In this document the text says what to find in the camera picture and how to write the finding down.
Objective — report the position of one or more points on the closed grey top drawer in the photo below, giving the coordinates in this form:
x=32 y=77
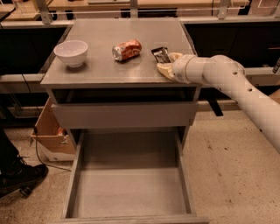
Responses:
x=125 y=115

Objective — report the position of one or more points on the open grey middle drawer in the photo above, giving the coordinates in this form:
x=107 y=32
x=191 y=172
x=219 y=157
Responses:
x=136 y=177

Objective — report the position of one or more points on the white ceramic bowl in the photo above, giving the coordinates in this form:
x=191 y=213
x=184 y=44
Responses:
x=72 y=53

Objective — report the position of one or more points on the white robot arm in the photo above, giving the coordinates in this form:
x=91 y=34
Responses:
x=227 y=76

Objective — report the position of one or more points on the black shoe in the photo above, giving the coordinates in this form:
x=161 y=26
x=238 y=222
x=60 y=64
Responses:
x=21 y=176

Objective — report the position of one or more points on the crushed orange soda can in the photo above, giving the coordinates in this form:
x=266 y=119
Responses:
x=126 y=50

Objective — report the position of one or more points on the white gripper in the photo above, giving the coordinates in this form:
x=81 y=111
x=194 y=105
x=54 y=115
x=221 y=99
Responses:
x=181 y=66

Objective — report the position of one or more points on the brown cardboard box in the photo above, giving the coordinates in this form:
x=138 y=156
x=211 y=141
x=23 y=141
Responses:
x=53 y=141

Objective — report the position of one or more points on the grey drawer cabinet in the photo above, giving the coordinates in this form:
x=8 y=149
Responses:
x=102 y=79

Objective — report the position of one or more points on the grey metal rail frame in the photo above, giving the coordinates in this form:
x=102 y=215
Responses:
x=252 y=40

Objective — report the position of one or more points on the dark chocolate rxbar wrapper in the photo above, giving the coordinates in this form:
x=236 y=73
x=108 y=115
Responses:
x=161 y=55

